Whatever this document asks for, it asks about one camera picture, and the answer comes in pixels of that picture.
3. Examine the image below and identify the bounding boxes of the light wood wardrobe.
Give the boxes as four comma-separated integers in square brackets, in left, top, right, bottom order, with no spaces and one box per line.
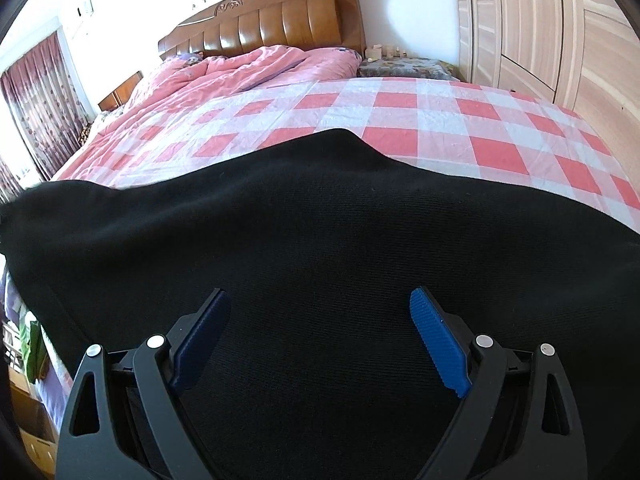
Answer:
[451,0,640,134]

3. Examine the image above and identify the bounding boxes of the maroon patterned curtain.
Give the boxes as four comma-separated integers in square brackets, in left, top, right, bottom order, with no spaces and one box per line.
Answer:
[1,32,91,180]

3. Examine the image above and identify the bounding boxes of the pink quilt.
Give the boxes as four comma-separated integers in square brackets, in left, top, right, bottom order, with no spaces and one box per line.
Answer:
[74,43,364,151]

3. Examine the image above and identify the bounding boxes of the brown wooden headboard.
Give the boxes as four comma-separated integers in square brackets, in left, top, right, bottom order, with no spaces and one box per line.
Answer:
[157,0,366,58]

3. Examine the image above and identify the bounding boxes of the black pants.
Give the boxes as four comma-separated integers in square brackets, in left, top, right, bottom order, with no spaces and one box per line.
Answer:
[1,129,639,479]

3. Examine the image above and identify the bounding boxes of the pink checkered bed sheet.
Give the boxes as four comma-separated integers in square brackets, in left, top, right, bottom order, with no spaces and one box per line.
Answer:
[58,78,639,228]

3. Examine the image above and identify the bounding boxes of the far wooden nightstand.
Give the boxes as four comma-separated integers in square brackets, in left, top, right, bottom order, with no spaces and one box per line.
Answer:
[99,70,142,112]

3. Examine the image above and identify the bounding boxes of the green cloth beside bed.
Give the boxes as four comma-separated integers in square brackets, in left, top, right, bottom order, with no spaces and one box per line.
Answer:
[20,318,49,384]

